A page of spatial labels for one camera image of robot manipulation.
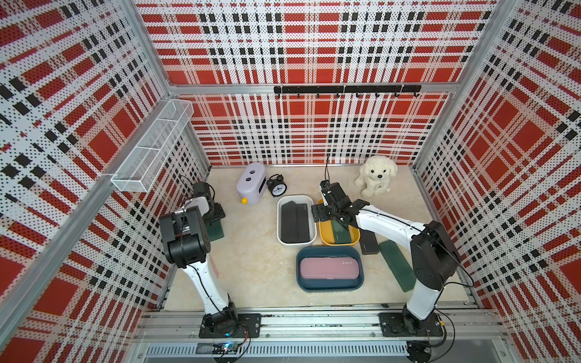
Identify dark teal storage box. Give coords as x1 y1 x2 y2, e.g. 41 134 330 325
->
296 246 365 293

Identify black alarm clock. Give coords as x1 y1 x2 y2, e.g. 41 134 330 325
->
266 174 287 198

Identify dark grey pencil case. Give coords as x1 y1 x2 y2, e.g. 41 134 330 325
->
280 201 297 244

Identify white plush dog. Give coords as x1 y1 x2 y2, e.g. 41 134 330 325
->
354 156 398 198

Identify white wire basket shelf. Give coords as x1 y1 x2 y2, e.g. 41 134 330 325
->
111 99 194 193

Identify white storage box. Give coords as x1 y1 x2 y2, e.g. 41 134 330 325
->
277 195 317 247

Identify lilac plastic container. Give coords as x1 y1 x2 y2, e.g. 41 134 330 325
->
236 163 266 205

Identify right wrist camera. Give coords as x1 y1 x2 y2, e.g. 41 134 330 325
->
320 180 331 190

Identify green case in yellow box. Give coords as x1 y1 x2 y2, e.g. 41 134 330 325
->
331 220 352 244

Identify dark green pencil case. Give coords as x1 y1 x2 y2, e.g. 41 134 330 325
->
205 219 225 242

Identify pink pencil case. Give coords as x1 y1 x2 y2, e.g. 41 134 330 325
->
299 257 359 280

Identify black hook rail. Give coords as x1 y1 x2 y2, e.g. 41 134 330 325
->
273 85 422 96

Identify metal base rail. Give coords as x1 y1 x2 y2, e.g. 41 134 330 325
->
129 304 517 362

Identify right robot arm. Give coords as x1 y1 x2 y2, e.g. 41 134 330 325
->
312 180 461 334

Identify black pencil case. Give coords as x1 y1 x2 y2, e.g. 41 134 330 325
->
295 204 311 244
359 229 380 255

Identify yellow storage box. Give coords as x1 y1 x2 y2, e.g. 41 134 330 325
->
318 220 360 246

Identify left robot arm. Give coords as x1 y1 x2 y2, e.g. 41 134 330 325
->
159 181 240 337

